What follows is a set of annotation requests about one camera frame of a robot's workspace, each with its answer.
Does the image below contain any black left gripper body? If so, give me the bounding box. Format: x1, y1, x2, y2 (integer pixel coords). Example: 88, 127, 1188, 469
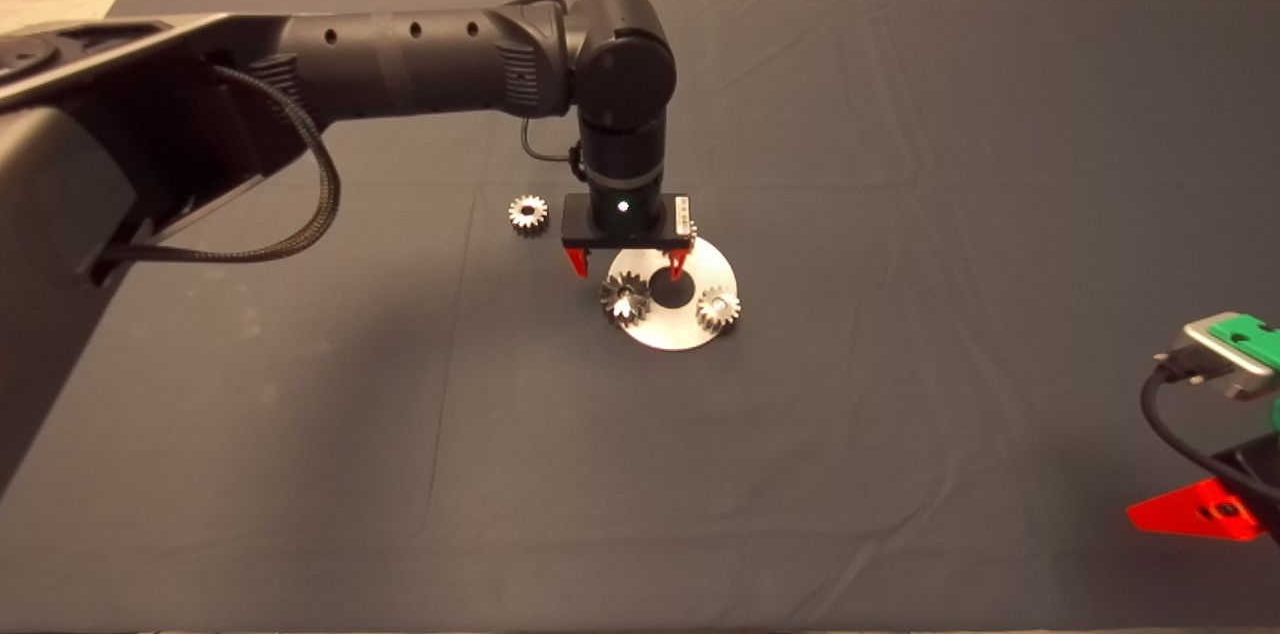
560, 174, 694, 253

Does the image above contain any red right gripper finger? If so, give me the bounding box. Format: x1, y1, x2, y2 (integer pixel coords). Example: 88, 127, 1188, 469
1127, 478, 1269, 543

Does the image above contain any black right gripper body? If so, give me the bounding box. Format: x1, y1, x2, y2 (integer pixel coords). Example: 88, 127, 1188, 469
1212, 432, 1280, 547

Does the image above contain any large steel gear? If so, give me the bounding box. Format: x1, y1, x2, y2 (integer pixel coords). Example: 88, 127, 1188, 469
600, 272, 653, 325

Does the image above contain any round metal plate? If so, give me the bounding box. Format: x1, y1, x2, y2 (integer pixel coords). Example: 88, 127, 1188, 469
608, 236, 738, 352

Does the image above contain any dark grey table cloth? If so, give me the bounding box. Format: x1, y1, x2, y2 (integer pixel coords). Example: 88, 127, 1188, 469
0, 0, 1280, 631

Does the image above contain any thin black right cable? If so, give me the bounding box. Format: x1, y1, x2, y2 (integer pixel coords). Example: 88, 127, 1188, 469
1140, 359, 1280, 505

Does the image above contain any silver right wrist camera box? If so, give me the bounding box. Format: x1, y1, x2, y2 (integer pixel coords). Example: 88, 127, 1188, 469
1155, 319, 1280, 402

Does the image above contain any green right camera mount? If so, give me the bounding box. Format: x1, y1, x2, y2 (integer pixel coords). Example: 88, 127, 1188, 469
1208, 312, 1280, 432

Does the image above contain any braided black left cable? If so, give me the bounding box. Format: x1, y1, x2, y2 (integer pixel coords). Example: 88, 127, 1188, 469
95, 64, 343, 265

